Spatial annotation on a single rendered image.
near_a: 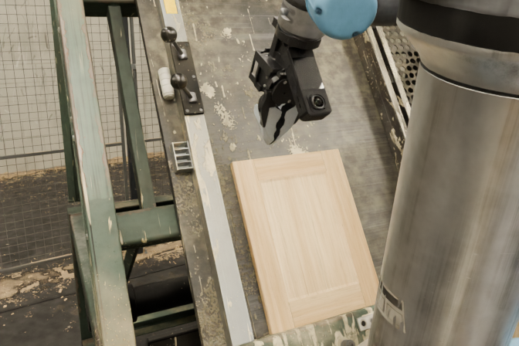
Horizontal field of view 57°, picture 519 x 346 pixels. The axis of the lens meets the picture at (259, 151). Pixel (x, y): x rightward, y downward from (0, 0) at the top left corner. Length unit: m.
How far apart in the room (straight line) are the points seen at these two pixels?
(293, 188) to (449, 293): 0.94
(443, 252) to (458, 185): 0.04
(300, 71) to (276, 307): 0.60
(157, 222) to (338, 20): 0.72
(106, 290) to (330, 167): 0.63
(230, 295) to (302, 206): 0.29
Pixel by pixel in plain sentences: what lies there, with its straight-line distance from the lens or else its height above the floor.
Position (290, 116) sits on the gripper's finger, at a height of 1.40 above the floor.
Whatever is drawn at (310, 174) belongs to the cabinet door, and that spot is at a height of 1.18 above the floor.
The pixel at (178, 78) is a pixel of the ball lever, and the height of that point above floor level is 1.44.
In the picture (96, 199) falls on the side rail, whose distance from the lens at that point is 1.05.
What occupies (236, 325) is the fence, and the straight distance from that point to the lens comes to 1.07.
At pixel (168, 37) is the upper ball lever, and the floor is 1.53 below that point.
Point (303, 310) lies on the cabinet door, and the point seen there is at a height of 0.92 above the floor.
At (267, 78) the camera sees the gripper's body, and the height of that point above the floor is 1.47.
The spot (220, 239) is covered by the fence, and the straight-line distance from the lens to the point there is 1.08.
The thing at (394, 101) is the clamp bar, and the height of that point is 1.35.
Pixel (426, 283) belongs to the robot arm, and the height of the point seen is 1.40.
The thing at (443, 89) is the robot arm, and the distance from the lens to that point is 0.24.
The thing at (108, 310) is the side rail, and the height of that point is 1.01.
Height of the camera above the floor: 1.54
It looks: 14 degrees down
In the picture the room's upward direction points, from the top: straight up
